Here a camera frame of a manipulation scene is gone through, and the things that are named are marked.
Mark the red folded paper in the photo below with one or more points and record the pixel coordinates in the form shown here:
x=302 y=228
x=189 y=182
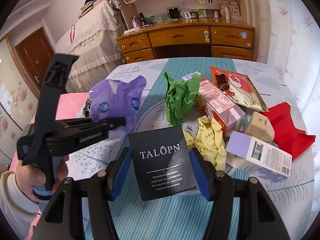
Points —
x=287 y=125

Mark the white small bottle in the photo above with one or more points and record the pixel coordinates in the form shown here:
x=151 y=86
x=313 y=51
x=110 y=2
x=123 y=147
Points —
x=228 y=13

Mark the brown wooden door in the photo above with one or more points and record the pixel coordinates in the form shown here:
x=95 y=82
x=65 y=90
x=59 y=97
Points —
x=32 y=55

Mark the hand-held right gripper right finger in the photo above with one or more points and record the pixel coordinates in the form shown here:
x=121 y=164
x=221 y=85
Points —
x=200 y=175

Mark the wooden desk with drawers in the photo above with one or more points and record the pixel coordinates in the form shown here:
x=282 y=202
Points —
x=180 y=35

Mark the wooden bookshelf hutch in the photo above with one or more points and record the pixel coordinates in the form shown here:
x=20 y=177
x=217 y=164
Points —
x=175 y=0

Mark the person's left forearm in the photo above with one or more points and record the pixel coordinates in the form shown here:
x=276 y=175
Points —
x=15 y=202

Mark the pink blanket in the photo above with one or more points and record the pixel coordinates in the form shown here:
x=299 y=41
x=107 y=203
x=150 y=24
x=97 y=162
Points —
x=70 y=102

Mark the black white crumpled wrapper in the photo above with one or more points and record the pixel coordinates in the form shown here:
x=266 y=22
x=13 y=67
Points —
x=87 y=107

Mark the white curtain with pink leaves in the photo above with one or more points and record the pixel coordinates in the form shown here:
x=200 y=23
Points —
x=287 y=30

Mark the piano under lace cover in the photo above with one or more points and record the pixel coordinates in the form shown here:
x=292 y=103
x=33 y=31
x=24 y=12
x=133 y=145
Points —
x=95 y=30

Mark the red gold snack packet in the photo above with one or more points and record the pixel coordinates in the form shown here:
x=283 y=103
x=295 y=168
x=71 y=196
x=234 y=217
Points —
x=245 y=90

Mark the black picture frame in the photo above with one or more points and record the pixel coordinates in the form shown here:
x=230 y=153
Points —
x=173 y=13

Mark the yellow paper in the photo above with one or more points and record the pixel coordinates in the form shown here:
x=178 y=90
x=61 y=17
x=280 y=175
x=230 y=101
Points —
x=210 y=140

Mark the person's left hand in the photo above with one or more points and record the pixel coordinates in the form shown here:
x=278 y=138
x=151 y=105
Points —
x=30 y=177

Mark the purple plastic bag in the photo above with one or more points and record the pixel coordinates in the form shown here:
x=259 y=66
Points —
x=117 y=97

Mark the red and pink carton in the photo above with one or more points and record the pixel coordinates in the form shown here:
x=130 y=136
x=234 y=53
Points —
x=220 y=102

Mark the table with patterned tablecloth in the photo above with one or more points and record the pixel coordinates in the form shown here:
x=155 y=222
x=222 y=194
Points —
x=162 y=217

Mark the white power strip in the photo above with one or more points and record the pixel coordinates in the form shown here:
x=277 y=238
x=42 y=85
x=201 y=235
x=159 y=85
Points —
x=133 y=30

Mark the lavender and white box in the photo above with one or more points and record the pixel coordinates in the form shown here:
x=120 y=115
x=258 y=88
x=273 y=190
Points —
x=240 y=145

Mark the black box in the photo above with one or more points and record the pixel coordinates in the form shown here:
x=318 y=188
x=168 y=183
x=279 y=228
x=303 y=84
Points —
x=160 y=160

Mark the stack of books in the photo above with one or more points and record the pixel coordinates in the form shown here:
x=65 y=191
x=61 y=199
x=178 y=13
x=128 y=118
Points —
x=92 y=5

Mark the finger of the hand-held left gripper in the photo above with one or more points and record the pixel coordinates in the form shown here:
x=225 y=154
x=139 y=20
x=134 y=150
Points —
x=115 y=122
x=95 y=130

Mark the green paper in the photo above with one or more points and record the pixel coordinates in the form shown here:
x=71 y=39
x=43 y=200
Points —
x=180 y=97

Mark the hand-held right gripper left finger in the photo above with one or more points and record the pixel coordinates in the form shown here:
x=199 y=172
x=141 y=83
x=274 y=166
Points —
x=121 y=175

